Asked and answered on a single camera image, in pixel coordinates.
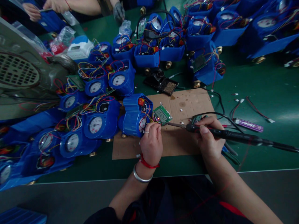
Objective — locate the clear bag with red parts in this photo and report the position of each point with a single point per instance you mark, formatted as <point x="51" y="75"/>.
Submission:
<point x="61" y="40"/>

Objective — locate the person's right hand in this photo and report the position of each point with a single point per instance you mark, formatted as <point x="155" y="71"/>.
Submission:
<point x="211" y="144"/>

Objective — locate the person's left fingers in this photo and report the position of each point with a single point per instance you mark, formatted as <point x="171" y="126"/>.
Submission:
<point x="146" y="130"/>

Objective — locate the white and blue meter box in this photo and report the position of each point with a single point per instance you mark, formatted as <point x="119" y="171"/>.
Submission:
<point x="79" y="47"/>

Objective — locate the purple flat battery pack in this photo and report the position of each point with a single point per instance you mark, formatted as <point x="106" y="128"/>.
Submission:
<point x="248" y="124"/>

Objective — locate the blue ribbed crate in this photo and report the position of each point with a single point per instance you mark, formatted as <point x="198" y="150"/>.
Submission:
<point x="22" y="215"/>

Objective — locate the pile of blue water meters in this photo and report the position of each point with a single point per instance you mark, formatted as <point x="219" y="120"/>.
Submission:
<point x="163" y="44"/>
<point x="93" y="105"/>
<point x="252" y="25"/>

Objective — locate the small clear plastic bag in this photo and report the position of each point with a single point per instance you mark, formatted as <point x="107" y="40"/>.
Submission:
<point x="125" y="27"/>

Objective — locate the person's right thumb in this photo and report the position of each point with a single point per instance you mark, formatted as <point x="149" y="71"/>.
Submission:
<point x="204" y="133"/>

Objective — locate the person's left thumb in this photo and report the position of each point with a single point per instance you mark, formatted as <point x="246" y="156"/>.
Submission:
<point x="158" y="131"/>

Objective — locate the black soldering iron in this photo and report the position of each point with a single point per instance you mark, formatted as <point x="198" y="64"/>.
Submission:
<point x="243" y="137"/>

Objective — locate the blue meter part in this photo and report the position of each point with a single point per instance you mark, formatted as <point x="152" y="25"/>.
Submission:
<point x="52" y="21"/>

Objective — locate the small green flat part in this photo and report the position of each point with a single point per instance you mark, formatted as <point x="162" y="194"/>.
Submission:
<point x="198" y="117"/>

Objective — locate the open blue meter housing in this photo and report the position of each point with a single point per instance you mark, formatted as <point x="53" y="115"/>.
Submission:
<point x="132" y="114"/>

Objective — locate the grey metal fan machine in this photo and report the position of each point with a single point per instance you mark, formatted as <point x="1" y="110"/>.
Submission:
<point x="25" y="70"/>

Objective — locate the green display circuit board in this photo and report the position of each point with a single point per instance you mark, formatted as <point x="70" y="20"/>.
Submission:
<point x="161" y="114"/>

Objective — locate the person's right index finger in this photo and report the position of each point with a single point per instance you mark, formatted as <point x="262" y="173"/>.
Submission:
<point x="210" y="121"/>

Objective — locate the brown cardboard sheet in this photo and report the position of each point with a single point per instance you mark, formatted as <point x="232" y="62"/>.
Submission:
<point x="186" y="105"/>

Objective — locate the person's body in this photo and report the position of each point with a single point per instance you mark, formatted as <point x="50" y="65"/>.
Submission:
<point x="177" y="200"/>

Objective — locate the person's left hand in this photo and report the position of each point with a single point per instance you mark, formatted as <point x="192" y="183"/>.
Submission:
<point x="150" y="147"/>

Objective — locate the black soldering iron stand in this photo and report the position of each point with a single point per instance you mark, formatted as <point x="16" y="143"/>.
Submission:
<point x="161" y="81"/>

